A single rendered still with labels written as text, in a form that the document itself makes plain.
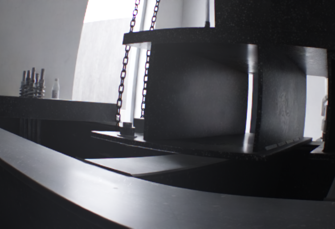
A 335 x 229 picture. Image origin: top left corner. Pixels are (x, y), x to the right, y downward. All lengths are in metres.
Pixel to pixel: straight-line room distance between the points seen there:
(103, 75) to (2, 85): 5.61
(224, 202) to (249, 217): 0.05
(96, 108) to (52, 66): 1.15
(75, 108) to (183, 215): 1.07
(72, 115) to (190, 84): 0.58
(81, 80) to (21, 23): 5.02
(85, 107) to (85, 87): 5.93
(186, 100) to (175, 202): 0.53
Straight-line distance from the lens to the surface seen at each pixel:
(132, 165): 0.46
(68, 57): 2.56
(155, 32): 0.78
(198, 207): 0.28
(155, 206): 0.27
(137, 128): 0.87
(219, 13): 0.71
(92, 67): 7.38
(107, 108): 1.41
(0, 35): 2.21
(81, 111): 1.31
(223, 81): 0.95
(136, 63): 3.31
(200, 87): 0.85
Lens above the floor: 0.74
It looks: level
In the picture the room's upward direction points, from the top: 4 degrees clockwise
